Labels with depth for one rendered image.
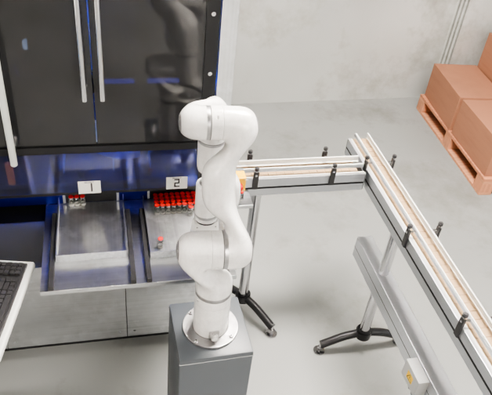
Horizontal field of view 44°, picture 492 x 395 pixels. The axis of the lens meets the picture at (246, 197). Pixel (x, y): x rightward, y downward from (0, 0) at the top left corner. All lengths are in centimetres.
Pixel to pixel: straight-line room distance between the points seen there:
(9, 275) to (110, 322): 75
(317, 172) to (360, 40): 254
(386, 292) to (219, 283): 110
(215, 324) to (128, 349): 118
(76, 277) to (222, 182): 77
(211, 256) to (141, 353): 141
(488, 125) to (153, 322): 275
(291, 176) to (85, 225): 91
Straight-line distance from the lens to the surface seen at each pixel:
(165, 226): 244
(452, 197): 450
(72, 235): 243
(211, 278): 189
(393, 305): 277
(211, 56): 217
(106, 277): 225
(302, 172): 273
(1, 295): 233
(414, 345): 265
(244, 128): 171
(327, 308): 342
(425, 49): 547
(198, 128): 170
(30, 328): 301
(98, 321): 298
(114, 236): 241
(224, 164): 173
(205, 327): 204
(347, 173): 278
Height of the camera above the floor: 250
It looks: 38 degrees down
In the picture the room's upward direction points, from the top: 7 degrees clockwise
